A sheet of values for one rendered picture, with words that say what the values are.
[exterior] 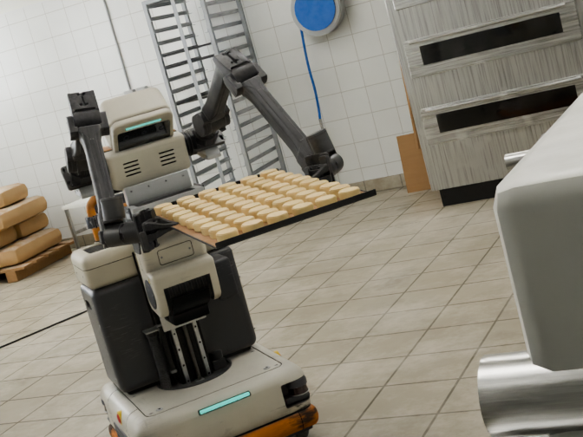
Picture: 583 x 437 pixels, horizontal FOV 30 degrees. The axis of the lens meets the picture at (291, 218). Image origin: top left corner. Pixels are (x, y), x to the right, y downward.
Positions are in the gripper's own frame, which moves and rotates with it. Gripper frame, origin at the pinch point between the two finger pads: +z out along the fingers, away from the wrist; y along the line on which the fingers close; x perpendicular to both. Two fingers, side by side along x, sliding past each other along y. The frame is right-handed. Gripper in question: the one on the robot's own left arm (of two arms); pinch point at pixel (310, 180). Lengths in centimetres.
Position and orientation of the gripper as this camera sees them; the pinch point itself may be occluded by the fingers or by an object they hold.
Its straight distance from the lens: 278.3
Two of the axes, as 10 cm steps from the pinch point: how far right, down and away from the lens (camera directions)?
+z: -3.6, 2.9, -8.9
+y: 2.6, 9.4, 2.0
